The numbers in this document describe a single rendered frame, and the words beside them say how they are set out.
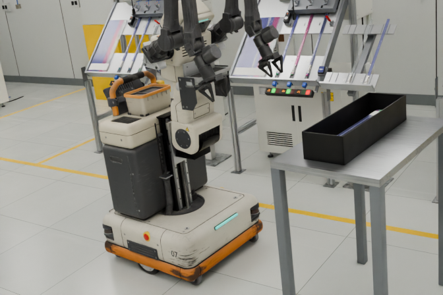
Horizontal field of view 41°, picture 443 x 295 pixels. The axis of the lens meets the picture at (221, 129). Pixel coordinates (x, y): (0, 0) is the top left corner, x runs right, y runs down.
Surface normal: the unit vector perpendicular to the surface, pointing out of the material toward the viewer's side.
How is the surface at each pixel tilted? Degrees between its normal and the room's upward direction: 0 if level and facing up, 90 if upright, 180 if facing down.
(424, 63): 90
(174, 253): 90
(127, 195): 90
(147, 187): 90
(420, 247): 0
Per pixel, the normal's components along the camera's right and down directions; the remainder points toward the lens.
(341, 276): -0.11, -0.95
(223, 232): 0.77, 0.11
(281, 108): -0.56, 0.31
